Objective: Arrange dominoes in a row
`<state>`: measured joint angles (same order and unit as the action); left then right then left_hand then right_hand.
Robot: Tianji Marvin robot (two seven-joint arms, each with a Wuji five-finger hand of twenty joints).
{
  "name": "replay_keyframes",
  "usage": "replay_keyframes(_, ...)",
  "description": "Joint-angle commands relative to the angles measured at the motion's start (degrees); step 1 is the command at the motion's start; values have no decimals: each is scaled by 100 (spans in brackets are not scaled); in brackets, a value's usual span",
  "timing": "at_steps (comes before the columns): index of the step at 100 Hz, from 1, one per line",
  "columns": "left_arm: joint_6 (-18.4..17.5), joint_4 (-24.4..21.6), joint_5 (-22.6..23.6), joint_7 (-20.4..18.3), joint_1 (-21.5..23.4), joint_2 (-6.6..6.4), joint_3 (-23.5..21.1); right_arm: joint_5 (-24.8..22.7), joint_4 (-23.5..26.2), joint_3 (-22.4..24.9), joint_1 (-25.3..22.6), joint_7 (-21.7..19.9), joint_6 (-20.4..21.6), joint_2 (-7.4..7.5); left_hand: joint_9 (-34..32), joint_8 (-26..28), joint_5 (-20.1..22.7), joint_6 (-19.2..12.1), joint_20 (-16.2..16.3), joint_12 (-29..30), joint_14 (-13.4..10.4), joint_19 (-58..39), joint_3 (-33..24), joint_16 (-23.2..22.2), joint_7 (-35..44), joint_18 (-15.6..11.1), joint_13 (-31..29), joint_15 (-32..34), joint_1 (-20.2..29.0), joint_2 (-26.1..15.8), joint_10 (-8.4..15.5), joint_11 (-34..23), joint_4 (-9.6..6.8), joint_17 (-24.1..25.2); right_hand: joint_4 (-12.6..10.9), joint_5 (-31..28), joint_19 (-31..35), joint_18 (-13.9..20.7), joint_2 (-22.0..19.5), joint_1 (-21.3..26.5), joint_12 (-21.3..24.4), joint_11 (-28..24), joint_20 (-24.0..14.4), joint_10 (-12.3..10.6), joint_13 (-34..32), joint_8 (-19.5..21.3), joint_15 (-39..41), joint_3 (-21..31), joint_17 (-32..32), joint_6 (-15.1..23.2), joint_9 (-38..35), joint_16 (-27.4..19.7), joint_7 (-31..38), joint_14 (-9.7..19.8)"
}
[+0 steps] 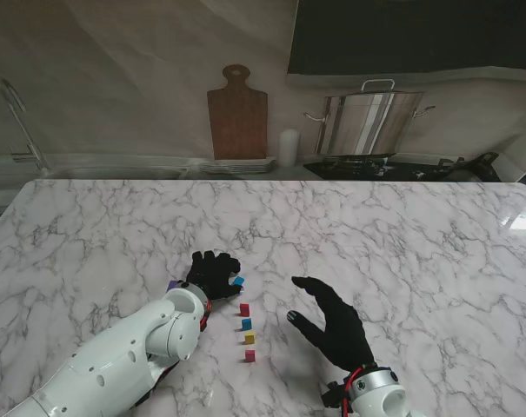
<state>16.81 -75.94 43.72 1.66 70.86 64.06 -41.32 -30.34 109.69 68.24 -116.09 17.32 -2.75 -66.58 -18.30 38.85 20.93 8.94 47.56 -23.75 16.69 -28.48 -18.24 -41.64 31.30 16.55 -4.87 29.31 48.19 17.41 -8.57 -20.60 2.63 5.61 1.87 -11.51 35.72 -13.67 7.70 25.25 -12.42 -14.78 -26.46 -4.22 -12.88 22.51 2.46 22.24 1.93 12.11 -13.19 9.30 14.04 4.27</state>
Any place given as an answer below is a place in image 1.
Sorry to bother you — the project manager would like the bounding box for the steel kitchen sink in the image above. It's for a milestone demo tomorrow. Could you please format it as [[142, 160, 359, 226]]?
[[44, 167, 190, 180]]

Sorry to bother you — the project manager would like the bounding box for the brown wooden cutting board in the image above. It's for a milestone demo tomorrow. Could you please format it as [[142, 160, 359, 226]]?
[[206, 64, 270, 161]]

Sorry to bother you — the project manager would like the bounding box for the black gas stove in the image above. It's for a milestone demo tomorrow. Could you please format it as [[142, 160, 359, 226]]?
[[303, 154, 450, 182]]

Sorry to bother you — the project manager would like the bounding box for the white cylindrical candle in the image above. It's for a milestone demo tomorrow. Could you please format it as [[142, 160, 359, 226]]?
[[278, 129, 302, 168]]

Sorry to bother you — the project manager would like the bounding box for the large steel stock pot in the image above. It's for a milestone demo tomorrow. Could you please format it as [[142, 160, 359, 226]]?
[[304, 78, 436, 156]]

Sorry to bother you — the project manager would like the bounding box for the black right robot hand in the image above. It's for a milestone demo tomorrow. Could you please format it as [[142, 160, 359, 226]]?
[[286, 275, 376, 374]]

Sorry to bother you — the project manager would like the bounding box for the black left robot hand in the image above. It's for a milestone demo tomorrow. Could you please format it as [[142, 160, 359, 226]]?
[[185, 250, 242, 301]]

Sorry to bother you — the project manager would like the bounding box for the chrome kitchen faucet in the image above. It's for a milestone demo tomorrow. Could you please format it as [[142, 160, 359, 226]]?
[[0, 76, 50, 175]]

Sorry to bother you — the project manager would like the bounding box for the dark range hood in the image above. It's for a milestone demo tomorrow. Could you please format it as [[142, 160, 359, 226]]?
[[287, 0, 526, 75]]

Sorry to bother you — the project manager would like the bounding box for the black frying pan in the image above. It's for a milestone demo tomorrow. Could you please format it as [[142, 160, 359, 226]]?
[[438, 151, 503, 182]]

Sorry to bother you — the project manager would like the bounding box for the stack of white plates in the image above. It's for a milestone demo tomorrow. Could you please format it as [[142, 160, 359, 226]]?
[[199, 156, 277, 175]]

